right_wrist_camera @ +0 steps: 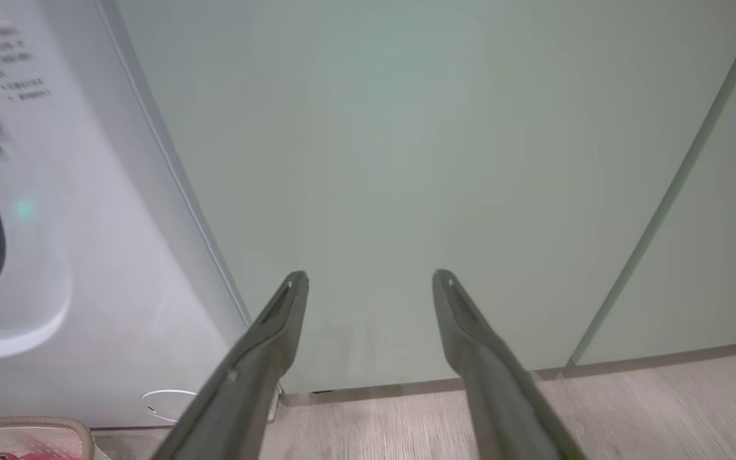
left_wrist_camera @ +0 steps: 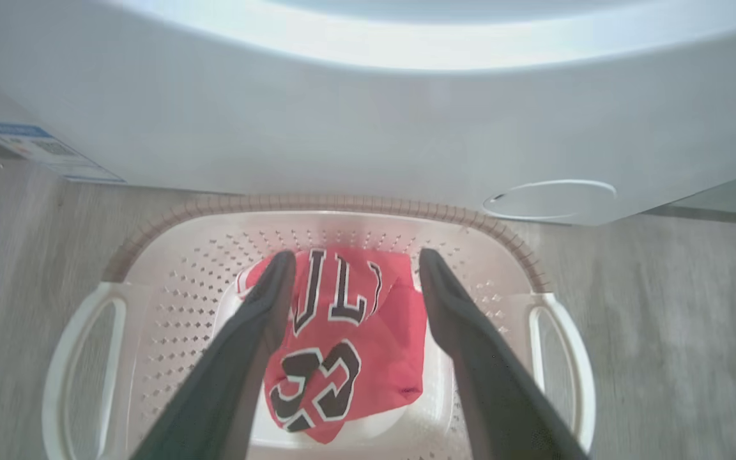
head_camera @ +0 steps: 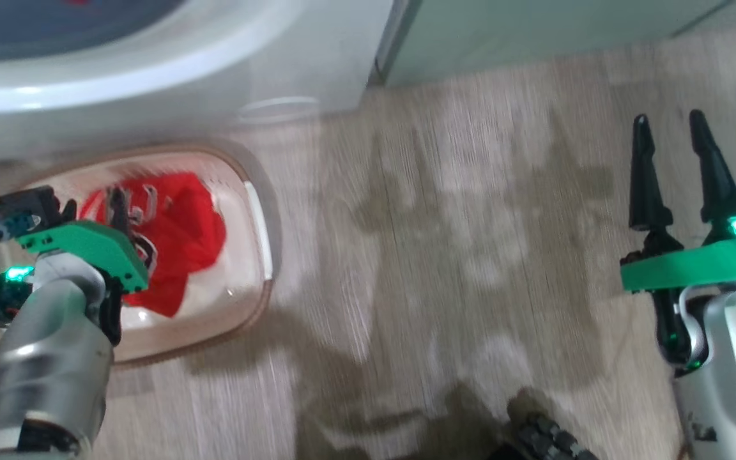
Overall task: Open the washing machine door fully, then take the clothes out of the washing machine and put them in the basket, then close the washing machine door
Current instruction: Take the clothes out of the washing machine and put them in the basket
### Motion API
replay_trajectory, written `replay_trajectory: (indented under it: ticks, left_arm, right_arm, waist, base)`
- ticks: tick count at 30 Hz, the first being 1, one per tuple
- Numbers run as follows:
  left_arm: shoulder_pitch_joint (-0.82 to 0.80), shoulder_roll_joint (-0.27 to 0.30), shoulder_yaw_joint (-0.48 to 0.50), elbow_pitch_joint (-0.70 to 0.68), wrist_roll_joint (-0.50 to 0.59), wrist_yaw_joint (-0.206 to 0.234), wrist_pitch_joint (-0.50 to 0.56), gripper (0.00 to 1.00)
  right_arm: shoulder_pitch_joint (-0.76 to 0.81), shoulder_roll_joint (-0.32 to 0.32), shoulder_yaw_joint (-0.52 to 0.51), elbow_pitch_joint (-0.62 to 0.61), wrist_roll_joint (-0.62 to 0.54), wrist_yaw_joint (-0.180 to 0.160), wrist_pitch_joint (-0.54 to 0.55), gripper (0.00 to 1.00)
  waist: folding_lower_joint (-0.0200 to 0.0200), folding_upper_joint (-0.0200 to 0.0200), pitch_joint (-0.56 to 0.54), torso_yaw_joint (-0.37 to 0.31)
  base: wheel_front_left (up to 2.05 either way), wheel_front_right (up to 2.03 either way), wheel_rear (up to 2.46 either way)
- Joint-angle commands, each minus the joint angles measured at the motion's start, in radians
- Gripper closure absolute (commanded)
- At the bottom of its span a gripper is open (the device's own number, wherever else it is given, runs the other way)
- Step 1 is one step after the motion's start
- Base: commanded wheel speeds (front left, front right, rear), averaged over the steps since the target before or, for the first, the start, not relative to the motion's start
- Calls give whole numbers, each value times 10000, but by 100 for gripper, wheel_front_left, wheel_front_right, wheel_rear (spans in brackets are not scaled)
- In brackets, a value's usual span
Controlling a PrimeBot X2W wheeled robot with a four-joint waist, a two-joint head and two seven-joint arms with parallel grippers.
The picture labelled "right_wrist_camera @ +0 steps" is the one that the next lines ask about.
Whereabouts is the cream laundry basket brown rim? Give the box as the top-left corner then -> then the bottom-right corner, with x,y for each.
0,417 -> 96,460

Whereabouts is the wide pale green cabinet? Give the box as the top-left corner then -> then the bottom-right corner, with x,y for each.
96,0 -> 736,394

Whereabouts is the narrow pale green cabinet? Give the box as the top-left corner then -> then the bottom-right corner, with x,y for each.
569,5 -> 736,369

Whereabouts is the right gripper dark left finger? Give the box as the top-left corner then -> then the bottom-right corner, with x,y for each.
151,270 -> 311,460

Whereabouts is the white front-load washing machine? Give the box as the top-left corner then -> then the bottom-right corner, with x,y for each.
0,0 -> 283,431

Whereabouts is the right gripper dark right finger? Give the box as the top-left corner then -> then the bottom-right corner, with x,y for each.
431,268 -> 590,460

